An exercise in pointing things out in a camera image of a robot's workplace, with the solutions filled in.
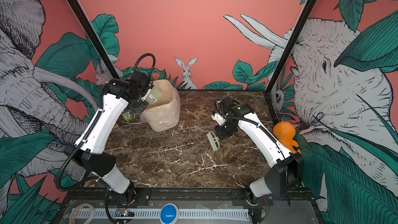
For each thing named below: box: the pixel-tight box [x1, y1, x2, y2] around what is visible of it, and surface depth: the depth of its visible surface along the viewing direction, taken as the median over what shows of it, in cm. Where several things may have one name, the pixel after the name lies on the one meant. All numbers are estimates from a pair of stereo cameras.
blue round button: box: [159, 202, 179, 224], surface depth 70 cm
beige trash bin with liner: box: [139, 79, 181, 132], surface depth 84 cm
